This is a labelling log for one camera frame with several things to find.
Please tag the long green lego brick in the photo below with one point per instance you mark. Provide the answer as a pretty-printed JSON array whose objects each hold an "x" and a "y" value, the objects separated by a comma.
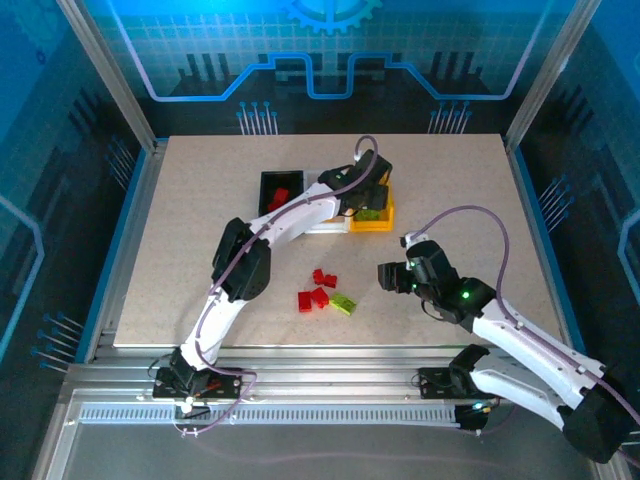
[
  {"x": 344, "y": 303},
  {"x": 368, "y": 215}
]

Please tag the red lego brick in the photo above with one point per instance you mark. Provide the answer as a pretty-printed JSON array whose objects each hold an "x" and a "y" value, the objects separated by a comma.
[
  {"x": 320, "y": 297},
  {"x": 274, "y": 205},
  {"x": 305, "y": 301},
  {"x": 281, "y": 194},
  {"x": 330, "y": 280},
  {"x": 318, "y": 275}
]

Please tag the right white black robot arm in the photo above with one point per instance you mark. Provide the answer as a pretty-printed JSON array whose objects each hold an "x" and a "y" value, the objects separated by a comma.
[{"x": 525, "y": 345}]

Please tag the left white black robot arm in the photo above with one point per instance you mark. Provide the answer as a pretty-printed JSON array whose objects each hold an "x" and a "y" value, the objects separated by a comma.
[{"x": 295, "y": 220}]

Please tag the yellow plastic bin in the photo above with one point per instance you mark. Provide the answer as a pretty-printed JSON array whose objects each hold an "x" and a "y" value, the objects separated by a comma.
[{"x": 370, "y": 226}]

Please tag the white plastic bin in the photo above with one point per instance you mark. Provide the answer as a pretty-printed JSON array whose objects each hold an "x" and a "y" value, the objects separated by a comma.
[{"x": 325, "y": 228}]

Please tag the black plastic bin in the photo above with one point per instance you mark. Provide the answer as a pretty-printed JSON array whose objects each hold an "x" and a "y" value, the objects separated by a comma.
[{"x": 267, "y": 187}]

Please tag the black controller box with light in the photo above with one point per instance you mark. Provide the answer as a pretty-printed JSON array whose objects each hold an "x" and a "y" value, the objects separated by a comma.
[{"x": 467, "y": 420}]

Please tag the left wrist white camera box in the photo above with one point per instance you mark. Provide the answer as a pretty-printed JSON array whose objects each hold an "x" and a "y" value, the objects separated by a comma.
[{"x": 358, "y": 157}]

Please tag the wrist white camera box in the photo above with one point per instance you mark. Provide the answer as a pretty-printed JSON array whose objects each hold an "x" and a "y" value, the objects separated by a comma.
[
  {"x": 358, "y": 157},
  {"x": 408, "y": 240}
]

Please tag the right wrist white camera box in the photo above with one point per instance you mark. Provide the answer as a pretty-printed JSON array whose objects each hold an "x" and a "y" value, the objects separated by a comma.
[{"x": 408, "y": 240}]

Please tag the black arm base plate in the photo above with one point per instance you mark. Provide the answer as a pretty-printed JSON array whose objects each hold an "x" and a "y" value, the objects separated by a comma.
[
  {"x": 430, "y": 382},
  {"x": 227, "y": 385}
]

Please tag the aluminium frame beam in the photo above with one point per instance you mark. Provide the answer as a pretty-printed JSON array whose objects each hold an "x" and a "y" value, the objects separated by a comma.
[{"x": 325, "y": 370}]

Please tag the aluminium frame post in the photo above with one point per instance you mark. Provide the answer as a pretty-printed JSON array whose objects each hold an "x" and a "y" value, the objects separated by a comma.
[
  {"x": 550, "y": 75},
  {"x": 111, "y": 75}
]

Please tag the aluminium table side rail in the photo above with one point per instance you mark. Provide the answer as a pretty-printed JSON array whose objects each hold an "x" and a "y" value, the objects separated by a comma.
[{"x": 131, "y": 235}]

